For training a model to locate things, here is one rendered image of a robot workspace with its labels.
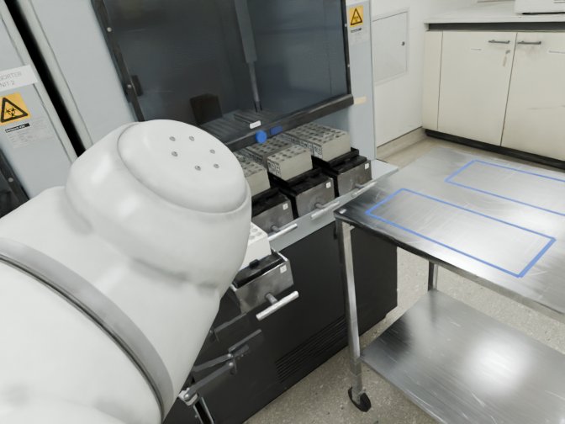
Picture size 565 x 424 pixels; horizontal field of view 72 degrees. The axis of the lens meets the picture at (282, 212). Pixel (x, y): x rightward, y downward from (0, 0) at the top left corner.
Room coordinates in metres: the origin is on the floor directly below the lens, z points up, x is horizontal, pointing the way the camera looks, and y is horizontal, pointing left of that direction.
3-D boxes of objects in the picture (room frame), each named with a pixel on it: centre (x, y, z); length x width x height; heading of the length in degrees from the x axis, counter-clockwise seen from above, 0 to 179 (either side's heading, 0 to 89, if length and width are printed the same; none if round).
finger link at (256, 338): (0.50, 0.11, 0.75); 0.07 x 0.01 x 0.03; 119
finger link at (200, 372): (0.46, 0.19, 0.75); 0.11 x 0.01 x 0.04; 103
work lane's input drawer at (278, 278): (0.90, 0.22, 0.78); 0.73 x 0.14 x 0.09; 29
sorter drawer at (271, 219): (1.16, 0.19, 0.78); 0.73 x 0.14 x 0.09; 29
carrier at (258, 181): (0.95, 0.07, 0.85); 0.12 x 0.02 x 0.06; 120
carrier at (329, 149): (1.10, -0.19, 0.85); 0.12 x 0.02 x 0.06; 118
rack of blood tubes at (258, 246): (0.78, 0.15, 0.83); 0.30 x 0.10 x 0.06; 29
